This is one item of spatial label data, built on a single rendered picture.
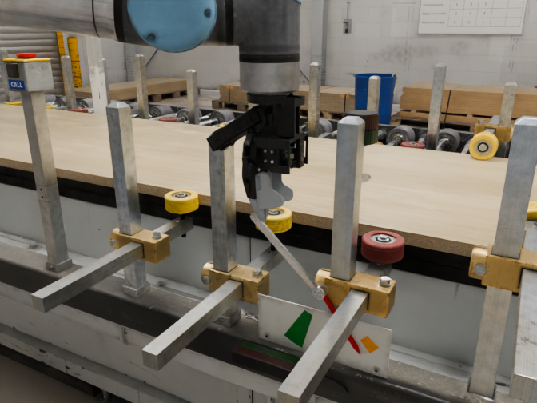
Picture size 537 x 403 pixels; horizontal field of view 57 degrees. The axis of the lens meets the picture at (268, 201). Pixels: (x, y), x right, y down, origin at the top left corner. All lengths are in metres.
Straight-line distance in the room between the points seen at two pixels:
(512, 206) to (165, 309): 0.73
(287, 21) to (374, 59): 7.63
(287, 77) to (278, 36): 0.06
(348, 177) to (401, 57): 7.43
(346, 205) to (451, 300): 0.37
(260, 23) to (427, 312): 0.69
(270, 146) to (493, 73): 7.28
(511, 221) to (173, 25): 0.53
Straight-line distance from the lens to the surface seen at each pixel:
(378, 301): 0.86
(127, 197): 1.09
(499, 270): 0.80
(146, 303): 1.16
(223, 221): 0.95
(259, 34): 0.72
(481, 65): 7.96
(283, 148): 0.73
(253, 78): 0.72
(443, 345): 1.15
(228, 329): 1.05
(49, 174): 1.29
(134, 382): 1.80
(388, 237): 0.97
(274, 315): 0.97
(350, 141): 0.79
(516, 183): 0.76
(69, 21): 0.61
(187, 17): 0.57
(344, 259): 0.86
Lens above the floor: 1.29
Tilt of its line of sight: 20 degrees down
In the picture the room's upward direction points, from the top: straight up
